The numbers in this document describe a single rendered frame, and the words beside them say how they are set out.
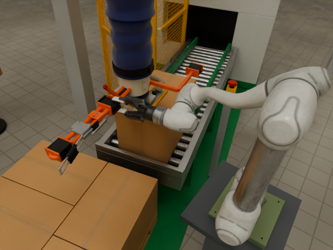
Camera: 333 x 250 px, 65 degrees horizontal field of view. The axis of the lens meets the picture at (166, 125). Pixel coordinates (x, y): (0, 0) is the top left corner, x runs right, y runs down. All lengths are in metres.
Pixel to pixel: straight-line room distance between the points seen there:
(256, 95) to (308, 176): 2.08
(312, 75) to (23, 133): 2.95
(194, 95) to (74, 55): 1.61
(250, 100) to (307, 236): 1.73
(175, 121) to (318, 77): 0.61
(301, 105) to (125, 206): 1.26
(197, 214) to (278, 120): 0.86
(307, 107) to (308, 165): 2.34
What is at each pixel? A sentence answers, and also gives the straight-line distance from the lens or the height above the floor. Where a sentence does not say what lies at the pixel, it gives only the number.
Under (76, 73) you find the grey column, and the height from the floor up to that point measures 0.72.
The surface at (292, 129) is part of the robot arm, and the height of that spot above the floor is 1.57.
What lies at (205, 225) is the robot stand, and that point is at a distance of 1.44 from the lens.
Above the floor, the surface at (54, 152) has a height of 1.21.
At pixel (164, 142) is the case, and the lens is 1.78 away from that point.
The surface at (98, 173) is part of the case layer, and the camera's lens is 1.92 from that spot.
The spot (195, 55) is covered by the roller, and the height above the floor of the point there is 0.55.
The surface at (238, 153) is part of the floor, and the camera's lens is 2.92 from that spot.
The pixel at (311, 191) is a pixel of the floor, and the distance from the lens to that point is 2.87.
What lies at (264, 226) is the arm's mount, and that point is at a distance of 1.48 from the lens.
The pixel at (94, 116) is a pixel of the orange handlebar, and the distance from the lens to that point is 1.29.
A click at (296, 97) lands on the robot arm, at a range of 0.79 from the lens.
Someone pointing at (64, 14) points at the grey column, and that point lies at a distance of 2.53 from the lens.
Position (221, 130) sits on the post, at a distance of 2.20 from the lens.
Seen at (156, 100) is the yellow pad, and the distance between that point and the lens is 1.57.
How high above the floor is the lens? 1.99
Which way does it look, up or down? 40 degrees down
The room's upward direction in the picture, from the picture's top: 3 degrees clockwise
